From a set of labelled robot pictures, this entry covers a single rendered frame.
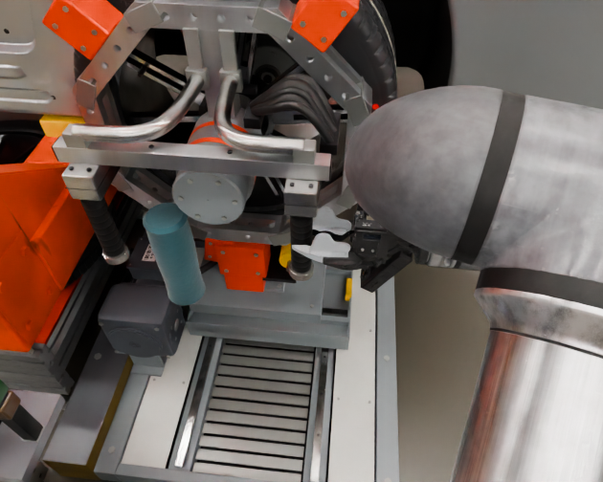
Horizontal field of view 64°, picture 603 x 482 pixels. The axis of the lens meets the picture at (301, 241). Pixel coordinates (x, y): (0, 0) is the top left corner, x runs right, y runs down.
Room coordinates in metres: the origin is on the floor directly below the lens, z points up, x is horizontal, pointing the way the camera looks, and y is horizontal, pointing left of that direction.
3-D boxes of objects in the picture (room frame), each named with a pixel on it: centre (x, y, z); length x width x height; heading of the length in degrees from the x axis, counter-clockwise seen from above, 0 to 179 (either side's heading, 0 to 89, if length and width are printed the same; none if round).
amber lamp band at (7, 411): (0.36, 0.53, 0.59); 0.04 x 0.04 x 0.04; 84
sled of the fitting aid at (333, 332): (0.95, 0.09, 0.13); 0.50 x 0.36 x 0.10; 84
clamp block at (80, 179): (0.60, 0.33, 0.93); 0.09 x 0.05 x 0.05; 174
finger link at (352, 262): (0.50, -0.08, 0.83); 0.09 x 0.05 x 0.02; 92
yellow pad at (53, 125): (1.09, 0.58, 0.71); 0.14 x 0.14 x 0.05; 84
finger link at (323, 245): (0.50, -0.03, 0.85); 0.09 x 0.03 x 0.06; 92
